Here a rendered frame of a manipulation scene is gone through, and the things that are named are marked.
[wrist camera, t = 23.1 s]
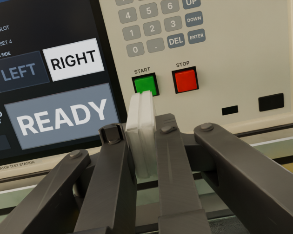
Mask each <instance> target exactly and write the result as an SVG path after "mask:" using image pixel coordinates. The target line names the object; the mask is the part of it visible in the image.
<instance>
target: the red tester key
mask: <svg viewBox="0 0 293 234"><path fill-rule="evenodd" d="M175 79H176V85H177V90H178V92H183V91H189V90H194V89H196V88H197V84H196V78H195V72H194V70H193V69H191V70H187V71H181V72H176V73H175Z"/></svg>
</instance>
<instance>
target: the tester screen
mask: <svg viewBox="0 0 293 234"><path fill-rule="evenodd" d="M94 38H96V41H97V45H98V48H99V52H100V56H101V60H102V63H103V67H104V71H99V72H95V73H90V74H86V75H81V76H76V77H72V78H66V79H62V80H57V81H53V82H49V83H44V84H38V85H34V86H29V87H25V88H20V89H16V90H11V91H6V92H1V93H0V136H1V135H6V137H7V140H8V142H9V144H10V147H11V149H5V150H0V159H3V158H8V157H13V156H19V155H24V154H29V153H34V152H39V151H44V150H50V149H55V148H60V147H65V146H69V145H74V144H79V143H86V142H90V141H95V140H100V135H95V136H89V137H84V138H79V139H74V140H70V141H65V142H60V143H54V144H49V145H44V146H39V147H34V148H29V149H23V150H22V148H21V146H20V143H19V141H18V138H17V136H16V134H15V131H14V129H13V126H12V124H11V121H10V119H9V116H8V114H7V111H6V109H5V106H4V104H10V103H15V102H19V101H24V100H28V99H33V98H39V97H43V96H48V95H52V94H57V93H61V92H66V91H72V90H76V89H81V88H86V87H90V86H95V85H100V84H105V83H109V86H110V90H111V93H112V97H113V101H114V105H115V109H116V112H117V116H118V120H119V123H121V120H120V116H119V112H118V108H117V104H116V101H115V97H114V93H113V89H112V85H111V81H110V77H109V74H108V70H107V65H106V62H105V58H104V54H103V50H102V47H101V43H100V39H99V35H98V31H97V28H96V24H95V20H94V17H93V12H92V8H91V5H90V1H89V0H0V59H4V58H8V57H12V56H17V55H21V54H25V53H30V52H35V51H39V50H44V49H48V48H52V47H57V46H62V45H67V44H71V43H75V42H80V41H84V40H88V39H94Z"/></svg>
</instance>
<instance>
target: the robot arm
mask: <svg viewBox="0 0 293 234"><path fill-rule="evenodd" d="M98 132H99V135H100V139H101V142H102V147H101V149H100V152H98V153H95V154H93V155H89V153H88V150H86V149H80V150H78V149H77V150H75V151H72V152H71V153H69V154H67V155H66V156H65V157H64V158H63V159H62V160H61V161H60V162H59V163H58V164H57V165H56V166H55V167H54V168H53V169H52V170H51V171H50V172H49V173H48V174H47V175H46V176H45V177H44V178H43V179H42V180H41V181H40V182H39V183H38V184H37V186H36V187H35V188H34V189H33V190H32V191H31V192H30V193H29V194H28V195H27V196H26V197H25V198H24V199H23V200H22V201H21V202H20V203H19V204H18V205H17V206H16V207H15V208H14V209H13V210H12V211H11V212H10V214H9V215H8V216H7V217H6V218H5V219H4V220H3V221H2V222H1V223H0V234H135V221H136V198H137V178H139V179H140V180H143V179H148V178H150V176H153V177H158V187H159V200H160V216H159V217H158V228H159V234H212V232H211V229H210V226H209V223H208V220H207V216H206V213H205V210H204V209H202V205H201V202H200V198H199V195H198V191H197V188H196V185H195V181H194V178H193V174H192V171H200V172H201V176H202V178H203V179H204V180H205V181H206V182H207V183H208V185H209V186H210V187H211V188H212V189H213V190H214V191H215V193H216V194H217V195H218V196H219V197H220V198H221V200H222V201H223V202H224V203H225V204H226V205H227V206H228V207H229V208H230V210H231V211H232V212H233V213H234V214H235V215H236V217H237V218H238V219H239V220H240V221H241V222H242V224H243V225H244V226H245V227H246V228H247V229H248V231H249V232H250V233H251V234H293V173H292V172H291V171H289V170H287V169H286V168H284V167H283V166H281V165H280V164H278V163H277V162H275V161H274V160H272V159H271V158H269V157H267V156H266V155H264V154H263V153H261V152H260V151H258V150H257V149H255V148H254V147H252V146H251V145H249V144H247V143H246V142H244V141H243V140H241V139H240V138H238V137H237V136H235V135H234V134H232V133H231V132H229V131H227V130H226V129H224V128H223V127H221V126H220V125H218V124H216V123H204V124H201V125H198V126H196V127H195V128H194V130H193V132H194V133H193V134H187V133H182V132H180V130H179V128H178V126H177V123H176V119H175V116H174V115H173V114H172V113H167V114H163V115H158V116H157V114H156V109H155V105H154V101H153V95H152V92H151V91H150V90H149V91H143V93H141V94H140V93H134V94H132V96H131V101H130V106H129V112H128V117H127V122H126V123H111V124H107V125H105V126H103V127H101V128H100V129H99V130H98ZM135 172H136V175H137V178H136V175H135ZM73 189H74V192H75V194H73Z"/></svg>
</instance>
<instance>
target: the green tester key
mask: <svg viewBox="0 0 293 234"><path fill-rule="evenodd" d="M134 82H135V86H136V90H137V93H140V94H141V93H143V91H149V90H150V91H151V92H152V95H153V96H154V95H157V92H156V87H155V82H154V78H153V76H148V77H143V78H137V79H135V81H134Z"/></svg>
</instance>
